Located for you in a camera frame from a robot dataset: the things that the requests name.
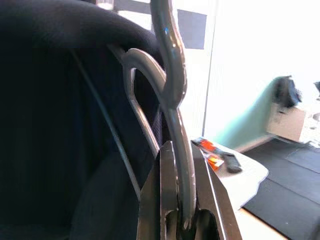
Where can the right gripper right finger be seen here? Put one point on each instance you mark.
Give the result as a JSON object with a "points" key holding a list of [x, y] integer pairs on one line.
{"points": [[212, 197]]}

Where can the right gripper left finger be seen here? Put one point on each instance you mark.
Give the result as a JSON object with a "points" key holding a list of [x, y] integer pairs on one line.
{"points": [[155, 200]]}

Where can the grey metal hanger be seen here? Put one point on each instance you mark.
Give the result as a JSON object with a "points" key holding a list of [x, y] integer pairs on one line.
{"points": [[175, 75]]}

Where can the plain navy t-shirt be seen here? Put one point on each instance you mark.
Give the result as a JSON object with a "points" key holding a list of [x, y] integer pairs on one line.
{"points": [[50, 125]]}

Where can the grey ottoman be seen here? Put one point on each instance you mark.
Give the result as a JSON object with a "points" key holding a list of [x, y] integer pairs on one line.
{"points": [[240, 185]]}

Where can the black handheld device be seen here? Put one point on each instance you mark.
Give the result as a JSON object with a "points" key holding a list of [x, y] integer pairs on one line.
{"points": [[232, 163]]}

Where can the black foam floor matting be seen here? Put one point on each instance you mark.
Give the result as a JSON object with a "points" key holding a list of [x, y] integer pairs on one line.
{"points": [[287, 187]]}

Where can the white shelf unit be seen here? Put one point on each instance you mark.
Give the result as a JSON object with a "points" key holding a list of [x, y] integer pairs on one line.
{"points": [[285, 125]]}

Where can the black backpack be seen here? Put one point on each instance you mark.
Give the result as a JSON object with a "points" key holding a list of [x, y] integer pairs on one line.
{"points": [[286, 92]]}

